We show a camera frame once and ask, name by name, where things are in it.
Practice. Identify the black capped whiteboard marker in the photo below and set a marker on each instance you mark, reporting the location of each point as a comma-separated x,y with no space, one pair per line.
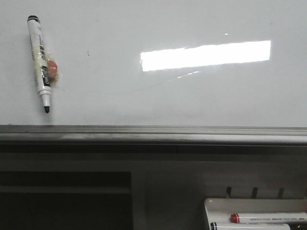
257,226

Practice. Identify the black whiteboard marker with magnet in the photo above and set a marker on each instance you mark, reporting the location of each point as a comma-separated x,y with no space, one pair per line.
45,67

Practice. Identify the grey aluminium whiteboard frame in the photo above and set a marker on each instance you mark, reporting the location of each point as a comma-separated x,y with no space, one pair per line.
47,138

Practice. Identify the red capped whiteboard marker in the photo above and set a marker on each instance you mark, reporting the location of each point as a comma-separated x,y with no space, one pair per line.
244,218

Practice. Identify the white marker tray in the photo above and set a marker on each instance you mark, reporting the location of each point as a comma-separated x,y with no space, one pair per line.
220,209

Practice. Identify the white whiteboard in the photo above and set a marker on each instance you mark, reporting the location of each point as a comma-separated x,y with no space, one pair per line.
158,62

